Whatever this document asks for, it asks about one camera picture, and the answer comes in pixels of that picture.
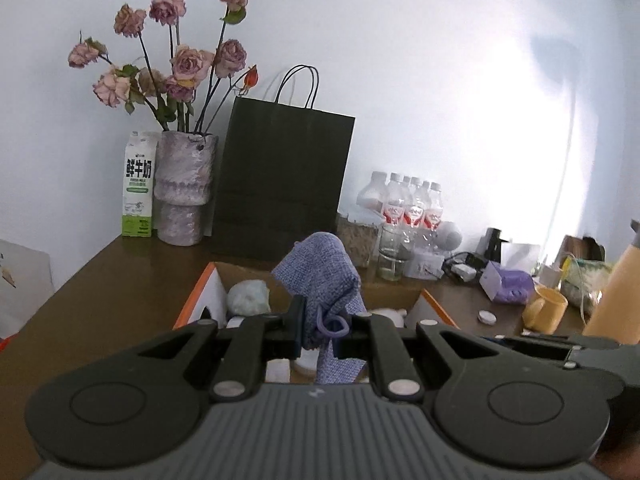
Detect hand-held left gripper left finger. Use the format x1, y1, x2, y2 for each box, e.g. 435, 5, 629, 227
135, 294, 308, 404

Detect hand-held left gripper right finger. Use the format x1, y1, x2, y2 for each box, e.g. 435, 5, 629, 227
332, 311, 505, 402

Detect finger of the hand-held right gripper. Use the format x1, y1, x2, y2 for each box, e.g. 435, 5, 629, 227
492, 335, 622, 362

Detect white tissue pack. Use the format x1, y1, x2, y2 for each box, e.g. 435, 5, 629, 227
264, 347, 321, 385

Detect purple knitted cloth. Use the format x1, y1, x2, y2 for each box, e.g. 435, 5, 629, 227
271, 231, 368, 385

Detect orange cardboard box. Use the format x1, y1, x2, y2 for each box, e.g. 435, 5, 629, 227
173, 261, 460, 386

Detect brown wooden desktop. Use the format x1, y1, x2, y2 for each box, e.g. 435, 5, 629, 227
0, 232, 640, 480

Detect yellow mug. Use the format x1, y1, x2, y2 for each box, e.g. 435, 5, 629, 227
522, 284, 569, 334

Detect white crumpled ball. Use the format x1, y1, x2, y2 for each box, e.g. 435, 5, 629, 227
227, 279, 272, 317

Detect purple tissue box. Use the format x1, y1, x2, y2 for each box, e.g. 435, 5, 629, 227
479, 261, 534, 305

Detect yellow thermos bottle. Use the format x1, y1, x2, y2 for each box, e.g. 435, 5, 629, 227
584, 220, 640, 347

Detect clear plastic bag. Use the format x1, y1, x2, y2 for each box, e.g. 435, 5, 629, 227
559, 259, 617, 308

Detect white paper box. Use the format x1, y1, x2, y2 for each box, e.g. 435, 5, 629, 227
499, 242, 542, 277

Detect empty clear glass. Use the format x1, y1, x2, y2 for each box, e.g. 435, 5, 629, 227
376, 224, 412, 282

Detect glass jar of grain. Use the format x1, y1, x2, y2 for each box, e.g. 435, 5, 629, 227
337, 212, 379, 268

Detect white labelled tub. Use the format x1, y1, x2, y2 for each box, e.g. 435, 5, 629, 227
406, 249, 445, 280

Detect brown cardboard carton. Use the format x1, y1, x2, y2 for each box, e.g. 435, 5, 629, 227
559, 234, 607, 263

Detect grey white round device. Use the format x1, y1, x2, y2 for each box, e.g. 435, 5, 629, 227
436, 221, 464, 252

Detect black paper bag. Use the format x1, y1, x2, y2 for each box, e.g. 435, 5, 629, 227
210, 64, 357, 263

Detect pack of water bottles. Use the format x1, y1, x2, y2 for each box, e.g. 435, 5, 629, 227
357, 170, 445, 241

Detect mottled purple vase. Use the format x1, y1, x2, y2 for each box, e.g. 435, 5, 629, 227
153, 131, 219, 247

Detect white green milk carton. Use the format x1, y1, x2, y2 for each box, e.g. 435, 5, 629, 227
121, 131, 160, 238

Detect white poster board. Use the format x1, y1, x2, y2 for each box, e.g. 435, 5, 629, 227
0, 239, 55, 342

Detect dried pink roses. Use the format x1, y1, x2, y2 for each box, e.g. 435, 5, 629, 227
68, 0, 269, 134

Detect black charger with cable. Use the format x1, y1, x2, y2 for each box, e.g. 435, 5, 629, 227
442, 251, 487, 283

